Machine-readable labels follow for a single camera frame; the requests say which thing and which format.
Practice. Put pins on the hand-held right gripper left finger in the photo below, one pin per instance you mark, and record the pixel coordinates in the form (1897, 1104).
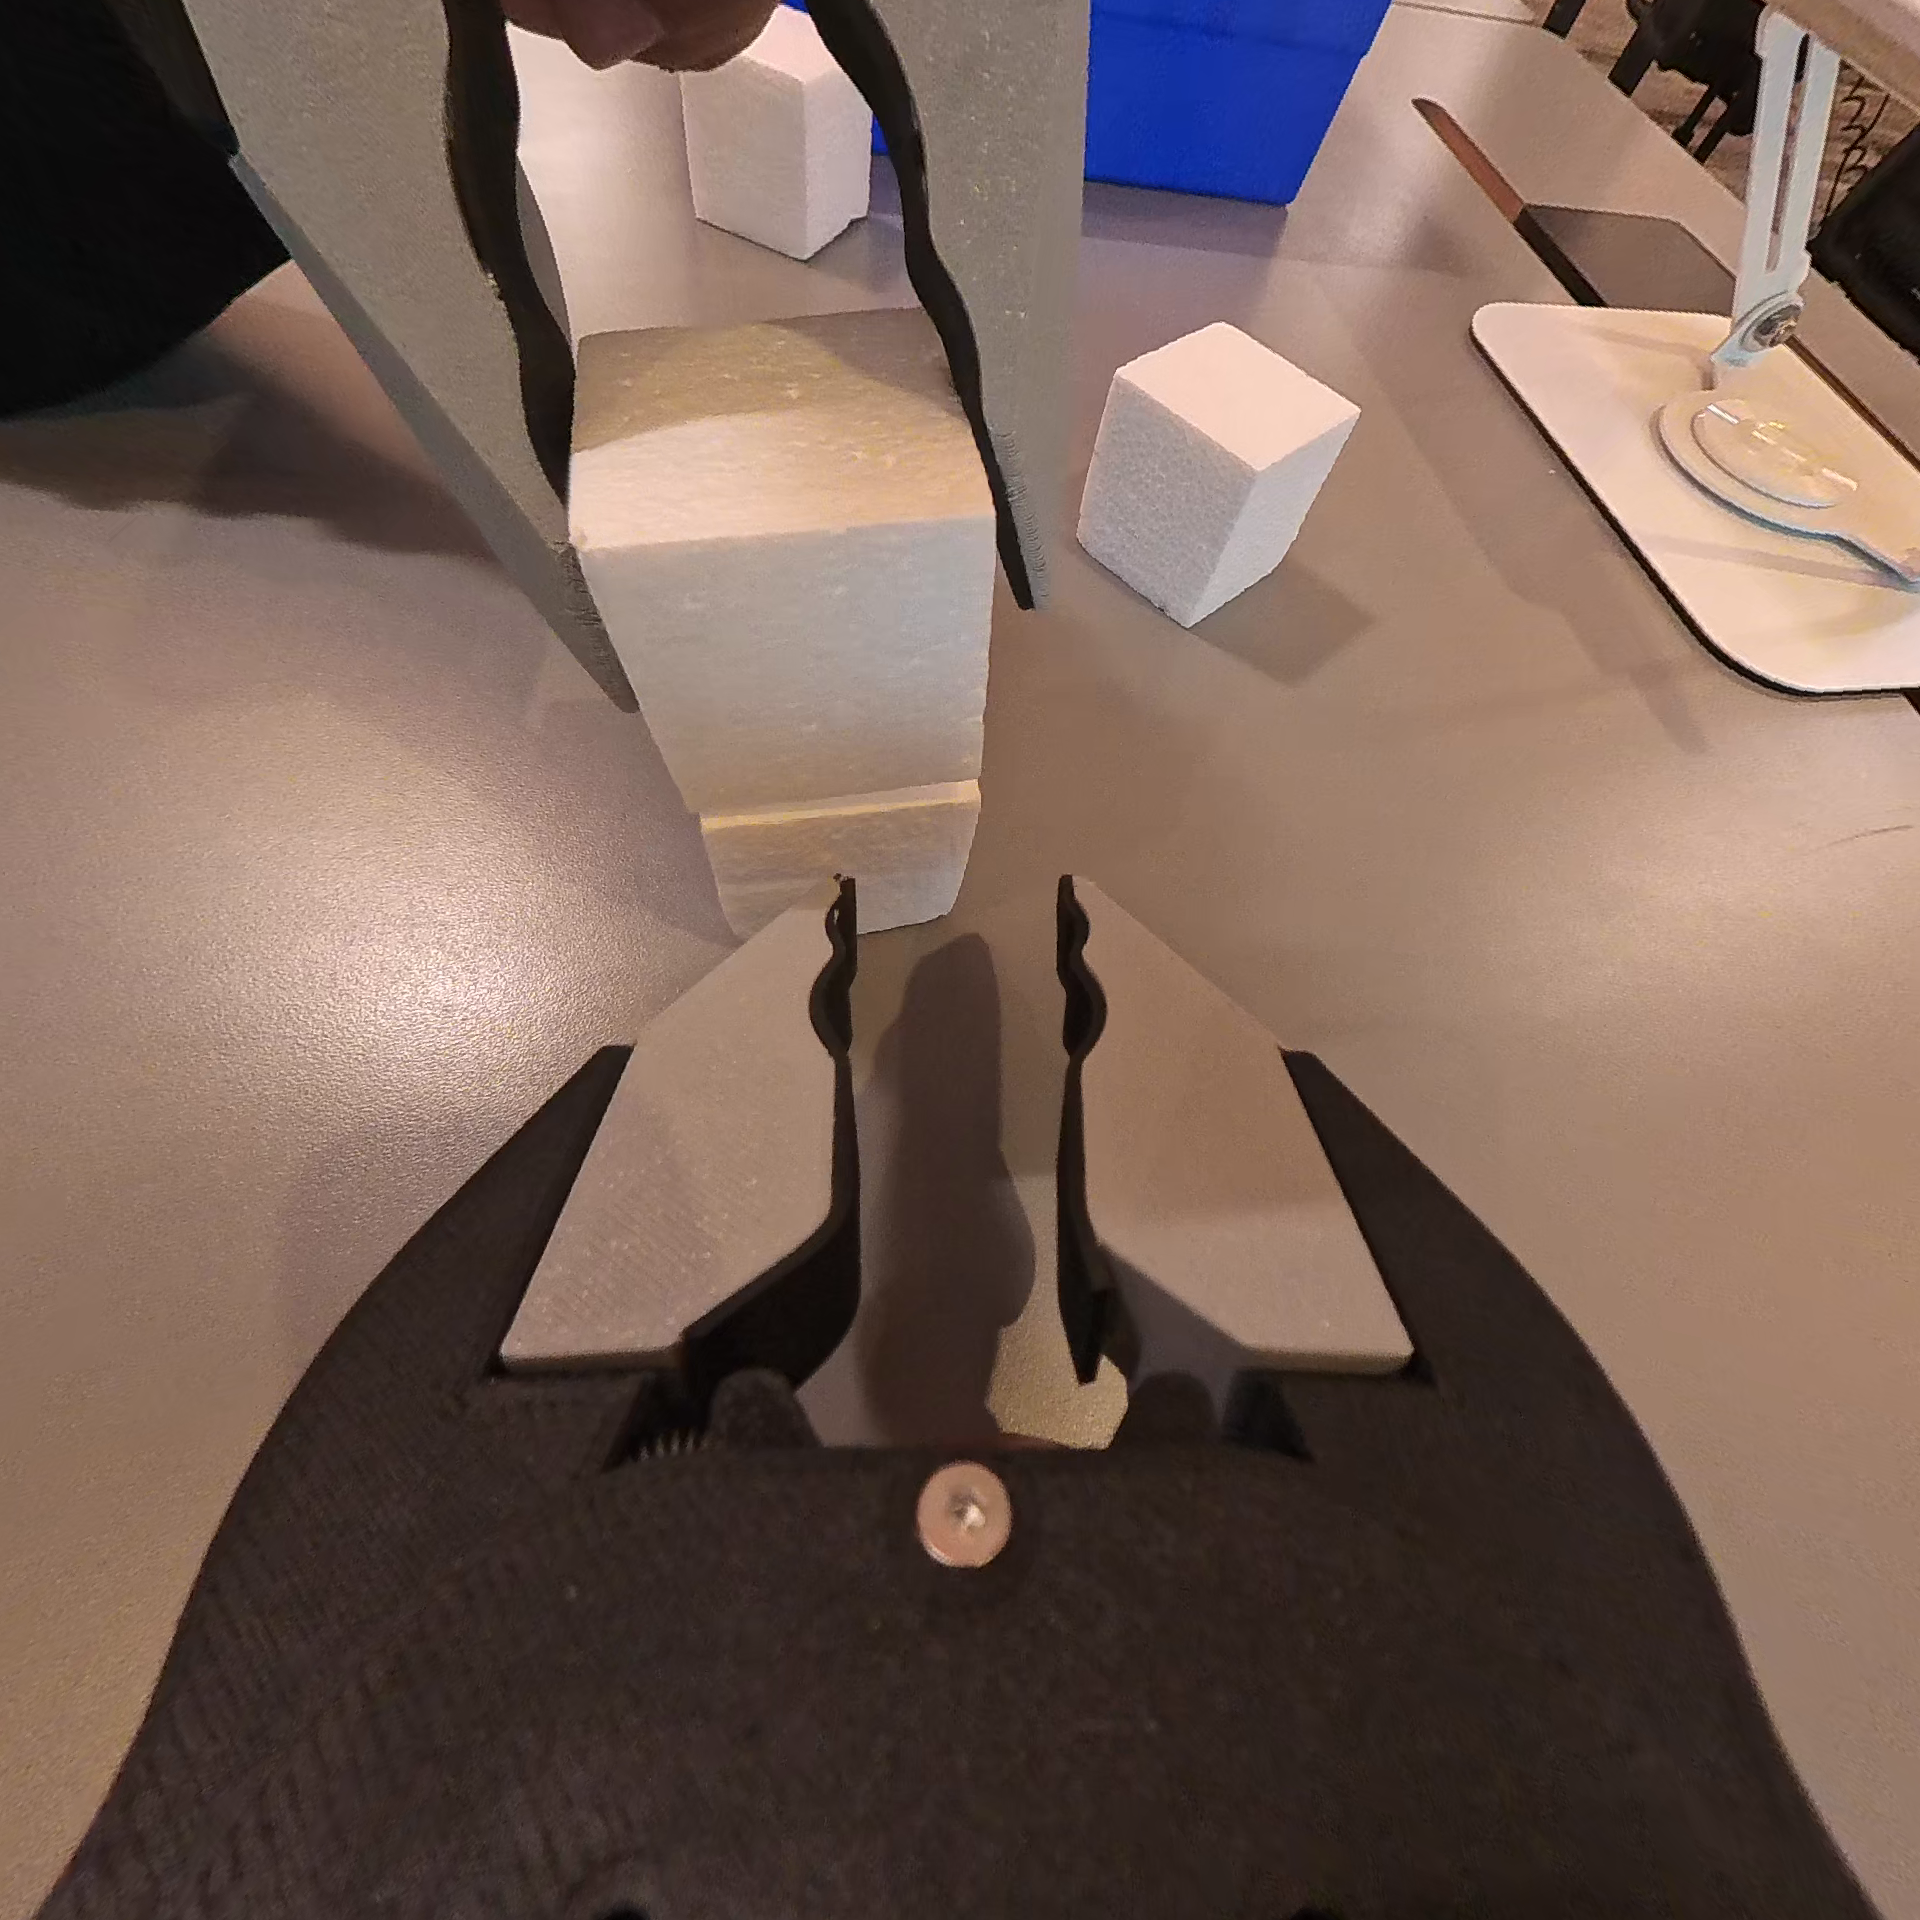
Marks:
(676, 1200)

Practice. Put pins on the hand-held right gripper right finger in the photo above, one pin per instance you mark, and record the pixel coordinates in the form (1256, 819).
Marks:
(1230, 1200)

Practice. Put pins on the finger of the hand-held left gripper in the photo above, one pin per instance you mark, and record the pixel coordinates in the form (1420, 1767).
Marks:
(997, 181)
(346, 181)

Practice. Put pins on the white foam cube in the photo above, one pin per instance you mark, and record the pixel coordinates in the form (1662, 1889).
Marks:
(839, 855)
(1200, 481)
(774, 148)
(781, 599)

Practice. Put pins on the person's left hand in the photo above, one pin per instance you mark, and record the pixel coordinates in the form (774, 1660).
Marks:
(630, 31)

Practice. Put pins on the blue plastic bin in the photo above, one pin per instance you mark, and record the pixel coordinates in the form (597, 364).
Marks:
(1200, 106)

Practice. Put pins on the white adjustable stand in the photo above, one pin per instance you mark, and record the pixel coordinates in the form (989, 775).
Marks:
(1589, 389)

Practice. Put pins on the black rectangular desk plate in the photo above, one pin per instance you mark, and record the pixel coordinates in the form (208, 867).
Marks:
(1636, 248)

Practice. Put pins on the black office chair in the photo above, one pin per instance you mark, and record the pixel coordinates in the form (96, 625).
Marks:
(1652, 60)

